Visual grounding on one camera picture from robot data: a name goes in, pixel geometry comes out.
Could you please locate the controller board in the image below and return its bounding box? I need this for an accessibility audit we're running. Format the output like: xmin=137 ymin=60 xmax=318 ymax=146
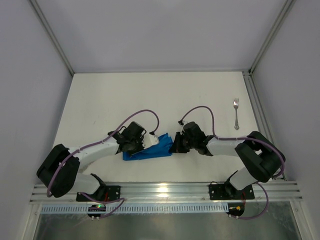
xmin=226 ymin=203 xmax=245 ymax=219
xmin=87 ymin=204 xmax=106 ymax=219

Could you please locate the aluminium frame post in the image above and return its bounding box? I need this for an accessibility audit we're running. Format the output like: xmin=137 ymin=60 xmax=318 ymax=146
xmin=28 ymin=0 xmax=75 ymax=77
xmin=248 ymin=0 xmax=296 ymax=75

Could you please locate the slotted grey cable duct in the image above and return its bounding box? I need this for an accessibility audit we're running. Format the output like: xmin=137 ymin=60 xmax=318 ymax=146
xmin=40 ymin=202 xmax=228 ymax=214

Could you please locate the blue cloth napkin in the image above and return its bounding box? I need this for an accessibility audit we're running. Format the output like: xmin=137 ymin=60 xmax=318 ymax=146
xmin=122 ymin=133 xmax=173 ymax=161

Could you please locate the left controller board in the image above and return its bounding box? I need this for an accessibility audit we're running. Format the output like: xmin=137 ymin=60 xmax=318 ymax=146
xmin=87 ymin=204 xmax=106 ymax=219

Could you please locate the right aluminium frame post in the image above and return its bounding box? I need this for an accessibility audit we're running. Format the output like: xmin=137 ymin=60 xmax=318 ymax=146
xmin=248 ymin=0 xmax=296 ymax=75

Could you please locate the left aluminium frame post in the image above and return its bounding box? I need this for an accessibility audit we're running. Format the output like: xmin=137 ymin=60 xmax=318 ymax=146
xmin=28 ymin=0 xmax=75 ymax=77

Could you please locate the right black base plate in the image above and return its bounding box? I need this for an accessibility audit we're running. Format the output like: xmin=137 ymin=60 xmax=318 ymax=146
xmin=208 ymin=182 xmax=255 ymax=200

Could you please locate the right controller board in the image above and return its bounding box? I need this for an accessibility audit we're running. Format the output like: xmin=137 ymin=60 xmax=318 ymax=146
xmin=226 ymin=203 xmax=245 ymax=219

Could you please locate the right side aluminium rail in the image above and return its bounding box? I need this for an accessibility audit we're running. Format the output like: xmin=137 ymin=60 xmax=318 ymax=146
xmin=241 ymin=70 xmax=286 ymax=181

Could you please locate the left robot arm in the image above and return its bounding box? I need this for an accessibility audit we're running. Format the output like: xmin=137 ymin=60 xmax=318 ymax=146
xmin=36 ymin=121 xmax=147 ymax=202

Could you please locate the aluminium front rail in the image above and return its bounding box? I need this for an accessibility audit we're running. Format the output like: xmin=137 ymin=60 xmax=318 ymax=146
xmin=29 ymin=180 xmax=303 ymax=204

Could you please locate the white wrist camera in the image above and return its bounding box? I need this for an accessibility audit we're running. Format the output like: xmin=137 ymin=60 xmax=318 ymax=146
xmin=178 ymin=119 xmax=188 ymax=132
xmin=142 ymin=133 xmax=159 ymax=149

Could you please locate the aluminium rail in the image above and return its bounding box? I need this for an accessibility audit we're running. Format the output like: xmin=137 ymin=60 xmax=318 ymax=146
xmin=241 ymin=70 xmax=286 ymax=181
xmin=29 ymin=180 xmax=303 ymax=204

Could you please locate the purple cable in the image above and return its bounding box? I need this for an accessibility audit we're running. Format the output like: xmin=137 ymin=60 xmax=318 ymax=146
xmin=177 ymin=105 xmax=286 ymax=220
xmin=46 ymin=108 xmax=161 ymax=218

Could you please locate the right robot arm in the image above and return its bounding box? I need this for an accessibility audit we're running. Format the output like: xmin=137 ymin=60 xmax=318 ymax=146
xmin=169 ymin=121 xmax=286 ymax=200

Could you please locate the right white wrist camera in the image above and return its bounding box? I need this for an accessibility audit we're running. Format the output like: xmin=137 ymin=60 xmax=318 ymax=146
xmin=178 ymin=119 xmax=188 ymax=132

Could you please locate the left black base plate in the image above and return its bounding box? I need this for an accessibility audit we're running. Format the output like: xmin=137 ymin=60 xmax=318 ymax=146
xmin=76 ymin=185 xmax=121 ymax=203

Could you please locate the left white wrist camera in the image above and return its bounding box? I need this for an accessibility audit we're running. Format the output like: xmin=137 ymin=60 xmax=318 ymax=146
xmin=142 ymin=133 xmax=159 ymax=149

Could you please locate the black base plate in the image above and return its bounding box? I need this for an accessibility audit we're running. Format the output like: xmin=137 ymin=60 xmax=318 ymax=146
xmin=76 ymin=185 xmax=121 ymax=203
xmin=208 ymin=182 xmax=255 ymax=200

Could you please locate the silver fork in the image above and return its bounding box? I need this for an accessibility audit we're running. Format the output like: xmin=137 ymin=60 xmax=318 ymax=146
xmin=233 ymin=98 xmax=240 ymax=131

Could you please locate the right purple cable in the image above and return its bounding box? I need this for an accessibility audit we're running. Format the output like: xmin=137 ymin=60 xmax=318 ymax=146
xmin=177 ymin=105 xmax=286 ymax=220

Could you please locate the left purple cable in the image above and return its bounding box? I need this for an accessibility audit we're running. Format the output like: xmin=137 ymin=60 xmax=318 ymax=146
xmin=46 ymin=108 xmax=161 ymax=218

